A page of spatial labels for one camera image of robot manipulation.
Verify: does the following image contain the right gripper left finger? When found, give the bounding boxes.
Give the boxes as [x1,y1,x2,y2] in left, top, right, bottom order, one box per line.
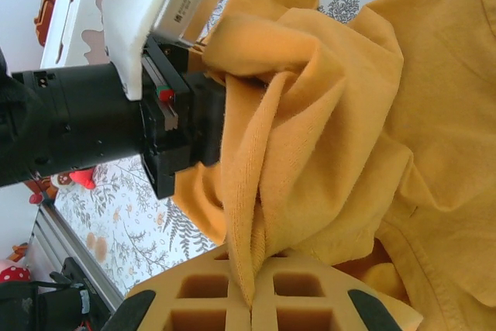
[103,249,253,331]

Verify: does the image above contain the yellow t-shirt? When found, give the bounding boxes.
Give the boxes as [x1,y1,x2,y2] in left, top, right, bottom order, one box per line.
[172,0,496,331]

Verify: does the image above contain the red shark plush toy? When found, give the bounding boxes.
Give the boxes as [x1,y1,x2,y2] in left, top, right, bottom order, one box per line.
[69,167,97,191]

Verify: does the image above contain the floral table mat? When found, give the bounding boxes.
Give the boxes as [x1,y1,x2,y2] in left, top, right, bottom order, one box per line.
[53,0,466,297]

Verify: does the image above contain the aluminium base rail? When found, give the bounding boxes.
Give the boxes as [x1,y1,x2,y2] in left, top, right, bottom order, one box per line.
[29,202,129,309]

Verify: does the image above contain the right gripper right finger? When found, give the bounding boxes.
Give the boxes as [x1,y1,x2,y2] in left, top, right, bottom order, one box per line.
[251,252,404,331]

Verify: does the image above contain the brown orange robot wall sticker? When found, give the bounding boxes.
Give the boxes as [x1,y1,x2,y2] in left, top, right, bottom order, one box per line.
[33,0,59,43]

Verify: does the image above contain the white tissue box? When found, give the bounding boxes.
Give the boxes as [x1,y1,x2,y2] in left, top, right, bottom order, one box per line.
[38,0,113,71]

